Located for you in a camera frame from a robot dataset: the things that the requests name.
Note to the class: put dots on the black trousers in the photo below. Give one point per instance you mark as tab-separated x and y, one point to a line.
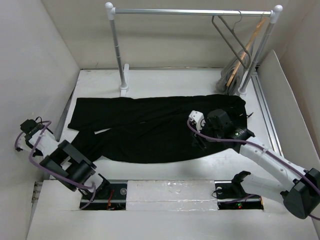
147	130

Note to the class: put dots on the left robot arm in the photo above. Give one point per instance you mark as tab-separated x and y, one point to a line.
63	160

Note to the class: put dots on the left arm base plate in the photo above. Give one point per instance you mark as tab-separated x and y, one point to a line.
109	196

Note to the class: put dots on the wooden hanger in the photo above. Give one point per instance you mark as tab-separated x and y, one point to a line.
246	50

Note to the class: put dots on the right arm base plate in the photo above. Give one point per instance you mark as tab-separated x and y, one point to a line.
231	196

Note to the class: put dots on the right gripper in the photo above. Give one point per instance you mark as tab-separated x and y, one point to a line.
198	140

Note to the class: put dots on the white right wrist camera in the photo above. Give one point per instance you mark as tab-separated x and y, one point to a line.
197	119

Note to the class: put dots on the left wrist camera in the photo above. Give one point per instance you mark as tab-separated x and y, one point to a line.
30	126

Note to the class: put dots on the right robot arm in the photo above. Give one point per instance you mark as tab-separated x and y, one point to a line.
297	188

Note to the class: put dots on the silver clothes rack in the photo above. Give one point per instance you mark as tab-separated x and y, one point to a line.
181	39

